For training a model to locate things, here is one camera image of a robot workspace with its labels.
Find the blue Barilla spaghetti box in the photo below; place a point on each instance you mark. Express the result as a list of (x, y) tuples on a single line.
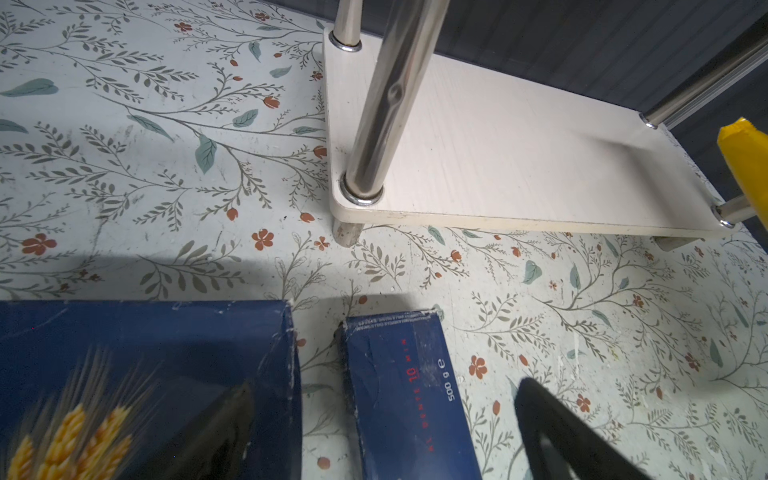
[(409, 417)]

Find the floral table mat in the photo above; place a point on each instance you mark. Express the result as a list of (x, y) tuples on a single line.
[(175, 150)]

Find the yellow Pastatime spaghetti bag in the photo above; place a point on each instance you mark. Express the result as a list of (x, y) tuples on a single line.
[(744, 149)]

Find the dark blue pasta box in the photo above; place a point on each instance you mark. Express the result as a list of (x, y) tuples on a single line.
[(93, 389)]

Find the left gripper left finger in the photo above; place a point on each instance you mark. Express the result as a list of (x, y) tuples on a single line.
[(212, 445)]

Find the white two-tier shelf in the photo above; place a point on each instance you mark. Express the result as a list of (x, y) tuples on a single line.
[(418, 138)]

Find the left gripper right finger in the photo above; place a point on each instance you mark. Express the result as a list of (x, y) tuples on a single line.
[(559, 445)]

